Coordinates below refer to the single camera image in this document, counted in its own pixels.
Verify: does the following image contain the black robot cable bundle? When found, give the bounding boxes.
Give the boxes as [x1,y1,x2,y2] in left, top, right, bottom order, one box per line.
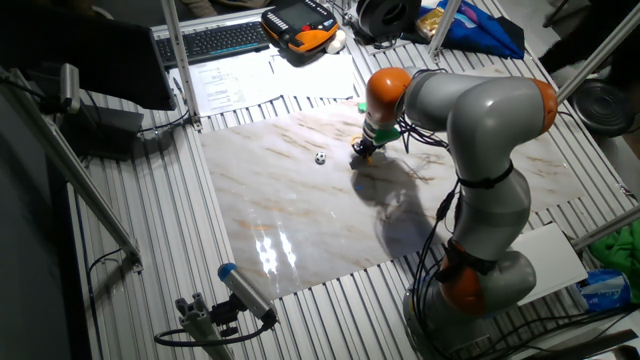
[397,69,640,360]

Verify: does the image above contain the slanted aluminium frame bar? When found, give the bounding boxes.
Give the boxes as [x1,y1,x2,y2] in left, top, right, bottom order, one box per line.
[555,2,640,104]

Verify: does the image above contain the blue cloth bag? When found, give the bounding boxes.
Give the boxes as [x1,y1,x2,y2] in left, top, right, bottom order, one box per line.
[417,0,526,60]

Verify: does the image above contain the black camera cable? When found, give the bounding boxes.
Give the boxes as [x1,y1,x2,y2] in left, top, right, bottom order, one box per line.
[153,319,276,348]

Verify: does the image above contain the long diagonal aluminium strut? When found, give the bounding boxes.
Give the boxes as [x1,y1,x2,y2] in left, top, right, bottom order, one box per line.
[0,67,144,274]

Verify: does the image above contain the short aluminium camera stand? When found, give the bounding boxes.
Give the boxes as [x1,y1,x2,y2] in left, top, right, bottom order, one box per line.
[174,292,236,360]

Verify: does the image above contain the low aluminium frame bar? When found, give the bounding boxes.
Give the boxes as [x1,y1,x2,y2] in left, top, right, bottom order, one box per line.
[571,205,640,251]

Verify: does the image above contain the white flat board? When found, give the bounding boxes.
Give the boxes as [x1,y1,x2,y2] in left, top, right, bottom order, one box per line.
[509,222,589,306]

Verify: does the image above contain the printed white paper sheet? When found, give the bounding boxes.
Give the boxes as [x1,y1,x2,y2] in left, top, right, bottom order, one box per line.
[269,49,357,100]
[169,52,282,118]

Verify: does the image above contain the black computer monitor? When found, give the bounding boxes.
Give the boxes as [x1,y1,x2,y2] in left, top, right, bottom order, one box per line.
[0,9,177,112]

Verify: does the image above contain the black box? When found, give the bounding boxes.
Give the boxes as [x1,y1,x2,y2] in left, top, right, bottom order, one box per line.
[59,102,145,161]

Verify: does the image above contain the thin black monitor cable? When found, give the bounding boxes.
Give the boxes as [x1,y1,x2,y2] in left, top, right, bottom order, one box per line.
[137,108,192,134]

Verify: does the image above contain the upright aluminium profile post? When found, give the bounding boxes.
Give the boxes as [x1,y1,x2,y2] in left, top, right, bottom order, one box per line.
[160,0,204,132]

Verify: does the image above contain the silver camera on strut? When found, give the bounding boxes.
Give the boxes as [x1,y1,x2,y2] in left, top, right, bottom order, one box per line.
[59,63,82,115]

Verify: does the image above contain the black computer keyboard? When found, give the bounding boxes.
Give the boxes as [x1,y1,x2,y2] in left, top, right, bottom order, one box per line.
[154,20,274,69]

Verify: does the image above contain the marble pattern board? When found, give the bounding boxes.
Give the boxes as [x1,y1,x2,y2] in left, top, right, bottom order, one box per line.
[199,94,586,301]

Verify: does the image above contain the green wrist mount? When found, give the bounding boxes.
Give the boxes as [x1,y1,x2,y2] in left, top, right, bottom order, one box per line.
[357,101,402,146]

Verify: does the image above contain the white rounded plastic object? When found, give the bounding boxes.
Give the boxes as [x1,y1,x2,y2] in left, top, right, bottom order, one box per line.
[325,29,348,55]

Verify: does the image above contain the blue plastic packet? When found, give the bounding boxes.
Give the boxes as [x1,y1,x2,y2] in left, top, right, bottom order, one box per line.
[575,268,632,312]

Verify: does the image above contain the silver camera with blue end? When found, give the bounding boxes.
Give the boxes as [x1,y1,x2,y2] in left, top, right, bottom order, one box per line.
[217,262,279,324]

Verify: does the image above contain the black round spool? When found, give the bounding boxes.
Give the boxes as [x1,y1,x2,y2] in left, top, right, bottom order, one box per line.
[355,0,422,44]

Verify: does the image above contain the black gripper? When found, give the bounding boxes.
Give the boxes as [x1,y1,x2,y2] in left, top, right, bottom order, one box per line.
[352,135,381,161]

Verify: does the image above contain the green cloth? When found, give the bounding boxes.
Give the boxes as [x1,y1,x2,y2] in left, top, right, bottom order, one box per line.
[589,224,640,304]

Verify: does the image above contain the black round disc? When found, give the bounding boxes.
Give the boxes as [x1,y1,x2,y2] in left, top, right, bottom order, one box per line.
[571,78,636,137]

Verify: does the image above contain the orange black teach pendant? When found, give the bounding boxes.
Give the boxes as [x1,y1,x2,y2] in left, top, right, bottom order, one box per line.
[260,0,340,55]

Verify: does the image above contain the gold foil packet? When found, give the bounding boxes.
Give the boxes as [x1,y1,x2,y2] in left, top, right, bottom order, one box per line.
[417,6,446,41]

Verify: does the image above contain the aluminium post beside spool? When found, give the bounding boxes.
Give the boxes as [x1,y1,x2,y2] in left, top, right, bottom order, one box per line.
[427,0,464,64]

